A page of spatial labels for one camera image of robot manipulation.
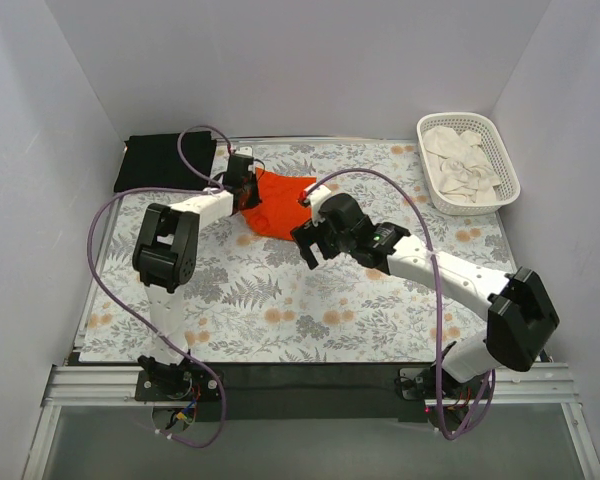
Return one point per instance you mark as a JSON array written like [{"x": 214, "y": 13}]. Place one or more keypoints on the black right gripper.
[{"x": 315, "y": 238}]

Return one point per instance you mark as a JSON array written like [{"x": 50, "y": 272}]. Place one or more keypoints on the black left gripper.
[{"x": 250, "y": 190}]

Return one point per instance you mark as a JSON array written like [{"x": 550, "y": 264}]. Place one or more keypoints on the orange t-shirt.
[{"x": 279, "y": 211}]

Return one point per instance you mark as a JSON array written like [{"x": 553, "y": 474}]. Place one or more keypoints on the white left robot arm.
[{"x": 165, "y": 258}]

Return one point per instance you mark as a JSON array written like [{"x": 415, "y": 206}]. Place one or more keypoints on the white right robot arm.
[{"x": 519, "y": 315}]

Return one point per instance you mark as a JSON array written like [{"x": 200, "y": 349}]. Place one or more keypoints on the floral patterned table mat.
[{"x": 253, "y": 299}]

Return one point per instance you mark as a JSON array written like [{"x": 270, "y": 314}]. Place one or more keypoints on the folded black t-shirt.
[{"x": 153, "y": 161}]

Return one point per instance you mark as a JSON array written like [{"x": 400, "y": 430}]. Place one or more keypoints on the crumpled white t-shirt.
[{"x": 459, "y": 168}]

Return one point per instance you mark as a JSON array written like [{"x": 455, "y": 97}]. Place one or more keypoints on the white perforated plastic basket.
[{"x": 509, "y": 189}]

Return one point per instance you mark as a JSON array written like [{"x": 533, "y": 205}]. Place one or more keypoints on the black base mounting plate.
[{"x": 294, "y": 391}]

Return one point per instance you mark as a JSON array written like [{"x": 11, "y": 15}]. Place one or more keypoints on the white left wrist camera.
[{"x": 243, "y": 151}]

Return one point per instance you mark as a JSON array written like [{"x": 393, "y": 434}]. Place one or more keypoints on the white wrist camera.
[
  {"x": 314, "y": 197},
  {"x": 243, "y": 151}
]

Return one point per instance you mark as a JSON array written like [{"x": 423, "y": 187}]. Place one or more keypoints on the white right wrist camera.
[{"x": 314, "y": 197}]

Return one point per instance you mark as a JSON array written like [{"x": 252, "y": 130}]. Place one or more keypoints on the aluminium table frame rail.
[{"x": 115, "y": 386}]

